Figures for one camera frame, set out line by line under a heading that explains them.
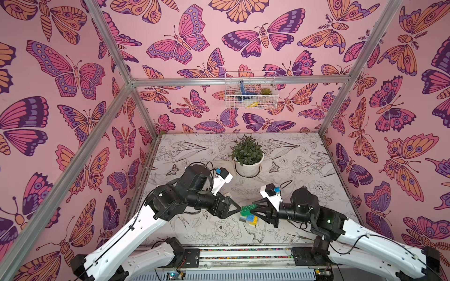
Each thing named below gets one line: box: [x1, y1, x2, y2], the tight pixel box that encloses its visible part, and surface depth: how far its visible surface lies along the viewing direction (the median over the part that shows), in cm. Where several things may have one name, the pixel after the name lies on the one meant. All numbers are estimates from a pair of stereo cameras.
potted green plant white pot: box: [228, 135, 265, 179], surface depth 92 cm
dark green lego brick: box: [240, 203, 259, 217], surface depth 66 cm
